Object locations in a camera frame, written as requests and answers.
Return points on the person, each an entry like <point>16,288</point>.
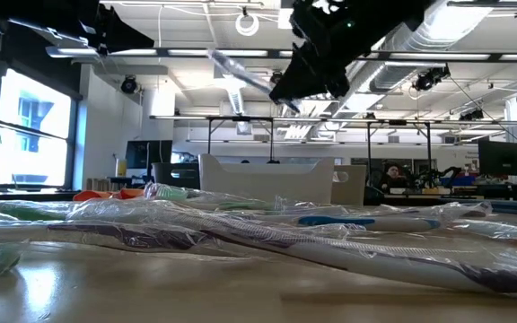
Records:
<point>393,175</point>

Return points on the blue background crate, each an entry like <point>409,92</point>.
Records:
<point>458,180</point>

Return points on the black computer monitor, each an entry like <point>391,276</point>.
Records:
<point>503,159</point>
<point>142,154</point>

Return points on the black background robot arm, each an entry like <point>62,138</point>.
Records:
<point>447,171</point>

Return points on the translucent clear plastic bin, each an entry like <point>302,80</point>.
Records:
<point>353,186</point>

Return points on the slate grey plastic bin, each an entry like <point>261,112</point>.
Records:
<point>173,176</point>

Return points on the blue toothbrush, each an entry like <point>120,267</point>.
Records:
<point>335,220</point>
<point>240,74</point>

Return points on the orange cloth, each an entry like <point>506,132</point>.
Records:
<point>106,194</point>

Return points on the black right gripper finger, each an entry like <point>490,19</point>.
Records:
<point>339,87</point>
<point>303,81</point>

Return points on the yellow bottle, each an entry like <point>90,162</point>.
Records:
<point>121,168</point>

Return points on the purple toothbrush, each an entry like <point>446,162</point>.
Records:
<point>151,235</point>
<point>375,264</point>
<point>442,211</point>

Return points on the black overhead light beam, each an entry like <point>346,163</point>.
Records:
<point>186,52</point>

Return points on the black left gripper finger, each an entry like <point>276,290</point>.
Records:
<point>115,36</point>

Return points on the orange toothbrush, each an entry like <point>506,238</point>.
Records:
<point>505,231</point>

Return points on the black workstation frame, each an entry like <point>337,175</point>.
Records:
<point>397,122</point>
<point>240,119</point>

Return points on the white plastic bin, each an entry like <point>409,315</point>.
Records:
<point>263,179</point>

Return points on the black ceiling-mounted camera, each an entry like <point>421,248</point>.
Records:
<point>276,77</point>
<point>128,85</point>
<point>429,80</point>

